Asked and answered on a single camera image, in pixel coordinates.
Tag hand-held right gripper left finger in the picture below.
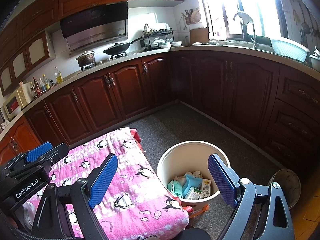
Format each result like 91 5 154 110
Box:
31 153 118 240

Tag blue wet wipes packet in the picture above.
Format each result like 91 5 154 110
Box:
182 174 203 198

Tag gas stove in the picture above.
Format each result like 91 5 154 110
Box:
80 52 128 72

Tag hanging colander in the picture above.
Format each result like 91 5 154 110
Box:
192 7 202 23

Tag steel range hood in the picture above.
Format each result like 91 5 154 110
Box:
59 1 128 53

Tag old grey bucket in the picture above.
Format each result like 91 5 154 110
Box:
267 169 302 209

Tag dark cooking pot with lid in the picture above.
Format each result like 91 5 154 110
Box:
76 50 97 68

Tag steel kitchen faucet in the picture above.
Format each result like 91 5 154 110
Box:
233 11 260 49

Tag wooden base cabinets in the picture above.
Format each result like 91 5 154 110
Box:
0 47 320 170

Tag kitchen window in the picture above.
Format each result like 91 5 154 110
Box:
197 0 283 43

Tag cream microwave oven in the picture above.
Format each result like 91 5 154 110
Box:
2 90 28 120

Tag person's dark trouser leg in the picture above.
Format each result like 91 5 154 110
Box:
172 226 213 240

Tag cream tall container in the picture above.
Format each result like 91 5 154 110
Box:
17 81 34 105

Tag light blue plastic basin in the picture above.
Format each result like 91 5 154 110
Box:
270 38 310 63

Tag white orange drink carton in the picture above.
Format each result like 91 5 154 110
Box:
200 178 212 197

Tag yellow cooking oil bottle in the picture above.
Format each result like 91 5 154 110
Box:
54 66 63 85

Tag green fuzzy cloth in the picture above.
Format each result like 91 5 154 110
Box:
167 179 184 197

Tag wall utensil holder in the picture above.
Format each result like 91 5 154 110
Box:
181 7 194 26

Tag white tissue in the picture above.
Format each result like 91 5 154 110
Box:
175 170 202 180

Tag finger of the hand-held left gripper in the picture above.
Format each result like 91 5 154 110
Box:
4 141 53 172
41 143 70 172

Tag wooden cutting board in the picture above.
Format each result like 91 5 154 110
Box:
189 27 209 45

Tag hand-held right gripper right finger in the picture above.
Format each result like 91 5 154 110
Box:
207 154 296 240

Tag glass door wall cabinet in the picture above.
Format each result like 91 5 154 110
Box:
0 30 56 96

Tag black dish rack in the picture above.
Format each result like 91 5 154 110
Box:
142 23 175 51

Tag pink penguin print blanket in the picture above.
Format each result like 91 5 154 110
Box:
22 127 190 240

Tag black wok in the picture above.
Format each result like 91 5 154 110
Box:
103 37 143 56

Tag green white milk carton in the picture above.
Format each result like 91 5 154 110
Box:
185 186 203 200

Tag white enamel bowl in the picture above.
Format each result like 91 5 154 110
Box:
309 54 320 68

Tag red cloth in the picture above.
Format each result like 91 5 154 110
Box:
130 128 143 144

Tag hanging kitchen utensils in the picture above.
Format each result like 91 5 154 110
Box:
300 2 313 40

